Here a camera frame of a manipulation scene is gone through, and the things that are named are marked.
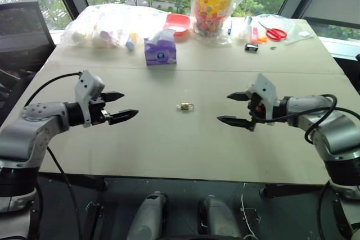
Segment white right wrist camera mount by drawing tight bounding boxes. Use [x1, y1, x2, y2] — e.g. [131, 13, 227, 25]
[244, 73, 278, 126]

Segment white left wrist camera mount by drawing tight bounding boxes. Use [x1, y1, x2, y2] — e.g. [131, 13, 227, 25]
[74, 70, 106, 128]

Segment clear flat plastic bag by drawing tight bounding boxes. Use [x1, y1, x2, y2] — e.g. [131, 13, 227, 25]
[283, 22, 315, 46]

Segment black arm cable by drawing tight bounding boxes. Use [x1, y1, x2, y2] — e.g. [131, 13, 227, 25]
[251, 94, 360, 144]
[24, 71, 84, 240]

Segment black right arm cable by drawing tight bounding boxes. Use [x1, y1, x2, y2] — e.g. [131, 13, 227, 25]
[251, 94, 360, 144]

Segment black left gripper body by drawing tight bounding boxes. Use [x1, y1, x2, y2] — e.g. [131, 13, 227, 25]
[89, 93, 113, 126]

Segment red handled scissors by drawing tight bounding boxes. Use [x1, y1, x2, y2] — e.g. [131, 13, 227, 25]
[258, 20, 289, 42]

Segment purple tissue box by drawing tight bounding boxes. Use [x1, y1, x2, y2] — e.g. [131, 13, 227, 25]
[143, 29, 178, 67]

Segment colourful cup in clear bag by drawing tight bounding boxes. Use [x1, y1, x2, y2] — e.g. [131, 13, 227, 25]
[190, 0, 257, 47]

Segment white plastic wrapped item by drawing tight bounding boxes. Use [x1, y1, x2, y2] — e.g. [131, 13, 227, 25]
[235, 16, 253, 46]

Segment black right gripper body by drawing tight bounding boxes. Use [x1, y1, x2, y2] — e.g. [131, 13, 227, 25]
[247, 93, 267, 124]

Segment red plastic bowl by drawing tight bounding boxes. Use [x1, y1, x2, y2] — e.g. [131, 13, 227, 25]
[163, 13, 192, 43]

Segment grey rounded robot leg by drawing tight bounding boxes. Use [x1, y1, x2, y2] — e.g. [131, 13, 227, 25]
[197, 194, 243, 240]
[130, 191, 169, 240]

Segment black monitor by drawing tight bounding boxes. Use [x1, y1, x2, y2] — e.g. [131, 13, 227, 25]
[0, 0, 56, 58]

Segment black chair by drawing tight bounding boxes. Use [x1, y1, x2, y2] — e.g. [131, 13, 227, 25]
[354, 52, 360, 95]

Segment clear bag of white items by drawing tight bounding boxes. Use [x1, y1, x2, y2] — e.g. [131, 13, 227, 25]
[61, 3, 170, 52]

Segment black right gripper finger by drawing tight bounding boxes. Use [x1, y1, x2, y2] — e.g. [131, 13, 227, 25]
[226, 91, 253, 102]
[216, 115, 256, 132]

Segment thin white cable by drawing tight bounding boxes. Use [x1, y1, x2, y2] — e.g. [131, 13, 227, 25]
[240, 183, 255, 240]

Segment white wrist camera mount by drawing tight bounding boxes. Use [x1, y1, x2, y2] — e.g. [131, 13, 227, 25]
[74, 70, 106, 128]
[244, 73, 278, 126]

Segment blue and yellow bottle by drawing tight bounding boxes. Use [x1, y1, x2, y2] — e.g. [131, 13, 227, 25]
[125, 33, 139, 52]

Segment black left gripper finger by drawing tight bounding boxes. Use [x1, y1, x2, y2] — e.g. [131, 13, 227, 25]
[102, 90, 125, 103]
[107, 109, 140, 126]

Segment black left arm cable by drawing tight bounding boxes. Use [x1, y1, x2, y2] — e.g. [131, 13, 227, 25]
[24, 71, 84, 240]

